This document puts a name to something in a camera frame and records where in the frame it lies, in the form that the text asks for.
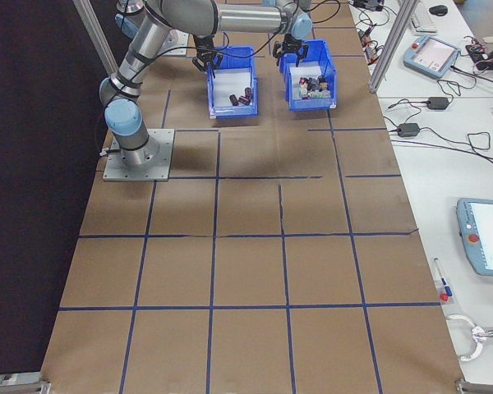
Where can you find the light blue teach pendant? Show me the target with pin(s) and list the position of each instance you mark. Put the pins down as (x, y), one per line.
(431, 55)
(476, 246)

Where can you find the black computer mouse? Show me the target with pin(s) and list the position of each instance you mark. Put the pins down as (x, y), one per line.
(438, 10)

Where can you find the white foam liner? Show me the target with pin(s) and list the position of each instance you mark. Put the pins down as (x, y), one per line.
(302, 70)
(226, 82)

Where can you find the blue plastic switch bin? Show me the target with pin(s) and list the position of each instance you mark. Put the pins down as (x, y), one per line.
(312, 105)

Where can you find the black electronics board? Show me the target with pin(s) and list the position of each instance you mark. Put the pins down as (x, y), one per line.
(480, 53)

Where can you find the black power adapter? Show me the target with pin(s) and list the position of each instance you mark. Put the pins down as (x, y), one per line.
(408, 129)
(438, 103)

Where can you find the white marker blue cap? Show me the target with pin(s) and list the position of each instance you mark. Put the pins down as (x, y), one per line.
(439, 271)

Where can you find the red mushroom push button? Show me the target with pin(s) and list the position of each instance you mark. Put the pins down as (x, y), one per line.
(302, 82)

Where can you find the white square base plate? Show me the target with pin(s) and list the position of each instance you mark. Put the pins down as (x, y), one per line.
(164, 164)
(182, 44)

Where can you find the aluminium profile post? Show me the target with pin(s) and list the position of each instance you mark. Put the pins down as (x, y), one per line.
(394, 41)

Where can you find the aluminium frame corner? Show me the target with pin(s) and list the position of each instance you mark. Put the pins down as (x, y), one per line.
(16, 386)
(476, 388)

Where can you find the aluminium frame post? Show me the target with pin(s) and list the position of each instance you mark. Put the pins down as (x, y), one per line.
(96, 37)

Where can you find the white computer keyboard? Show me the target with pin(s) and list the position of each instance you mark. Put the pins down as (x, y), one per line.
(424, 18)

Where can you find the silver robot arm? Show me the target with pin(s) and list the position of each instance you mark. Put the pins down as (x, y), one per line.
(246, 19)

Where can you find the black electronic device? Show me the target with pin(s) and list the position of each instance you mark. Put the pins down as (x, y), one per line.
(369, 4)

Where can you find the blue plastic battery bin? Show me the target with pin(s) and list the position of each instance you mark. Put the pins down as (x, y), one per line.
(232, 112)

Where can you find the black frame cover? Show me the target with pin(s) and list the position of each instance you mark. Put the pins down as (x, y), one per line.
(24, 164)

